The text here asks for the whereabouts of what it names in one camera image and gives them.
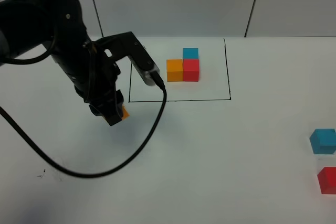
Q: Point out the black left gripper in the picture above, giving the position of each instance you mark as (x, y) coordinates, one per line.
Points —
(94, 77)

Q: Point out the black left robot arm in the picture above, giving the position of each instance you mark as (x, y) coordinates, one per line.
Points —
(32, 30)

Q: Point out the template orange cube block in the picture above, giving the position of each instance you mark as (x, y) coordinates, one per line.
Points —
(174, 70)

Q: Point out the template red cube block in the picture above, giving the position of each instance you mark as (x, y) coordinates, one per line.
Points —
(191, 70)

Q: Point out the template blue cube block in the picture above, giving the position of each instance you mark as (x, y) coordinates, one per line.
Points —
(190, 53)

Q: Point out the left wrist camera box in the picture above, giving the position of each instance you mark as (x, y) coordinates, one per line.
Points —
(127, 45)

